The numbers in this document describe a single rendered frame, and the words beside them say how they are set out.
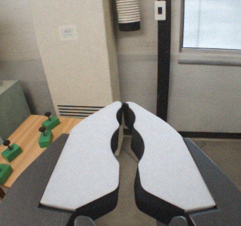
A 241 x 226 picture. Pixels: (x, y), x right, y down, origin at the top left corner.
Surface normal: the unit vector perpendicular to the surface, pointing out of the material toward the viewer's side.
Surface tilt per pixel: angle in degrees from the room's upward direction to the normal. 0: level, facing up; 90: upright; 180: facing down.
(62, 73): 90
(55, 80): 90
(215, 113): 90
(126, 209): 0
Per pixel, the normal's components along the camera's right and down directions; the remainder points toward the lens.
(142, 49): -0.18, 0.52
